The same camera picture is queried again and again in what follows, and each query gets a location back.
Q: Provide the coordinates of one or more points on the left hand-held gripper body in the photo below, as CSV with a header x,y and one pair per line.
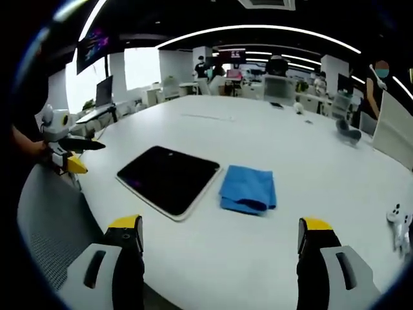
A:
x,y
55,129

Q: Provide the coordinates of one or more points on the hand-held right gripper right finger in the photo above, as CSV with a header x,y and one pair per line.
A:
x,y
326,252

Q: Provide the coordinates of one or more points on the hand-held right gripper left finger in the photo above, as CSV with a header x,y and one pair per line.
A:
x,y
121,245

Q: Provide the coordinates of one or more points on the blue cleaning cloth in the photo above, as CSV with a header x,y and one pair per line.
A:
x,y
248,190

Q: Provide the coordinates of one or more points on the computer monitor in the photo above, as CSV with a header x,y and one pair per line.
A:
x,y
104,91

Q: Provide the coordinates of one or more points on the grey mesh office chair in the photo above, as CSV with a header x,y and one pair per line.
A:
x,y
53,226

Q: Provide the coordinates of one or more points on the white game controller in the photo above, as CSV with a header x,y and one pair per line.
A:
x,y
399,229

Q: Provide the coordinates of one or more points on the grey plush toy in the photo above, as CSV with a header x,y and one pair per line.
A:
x,y
348,132

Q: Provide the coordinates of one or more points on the beige partition panel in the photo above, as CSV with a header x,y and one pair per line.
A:
x,y
394,129

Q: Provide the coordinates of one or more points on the small white figurine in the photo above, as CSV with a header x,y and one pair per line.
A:
x,y
298,107

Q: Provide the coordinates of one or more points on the black phone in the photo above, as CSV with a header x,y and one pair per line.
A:
x,y
277,104

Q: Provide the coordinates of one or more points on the pink laptop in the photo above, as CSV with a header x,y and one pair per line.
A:
x,y
235,75

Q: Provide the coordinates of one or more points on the white mesh office chair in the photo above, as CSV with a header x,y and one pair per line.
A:
x,y
279,88

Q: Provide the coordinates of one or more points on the wall-mounted display screen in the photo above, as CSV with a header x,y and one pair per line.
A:
x,y
93,48

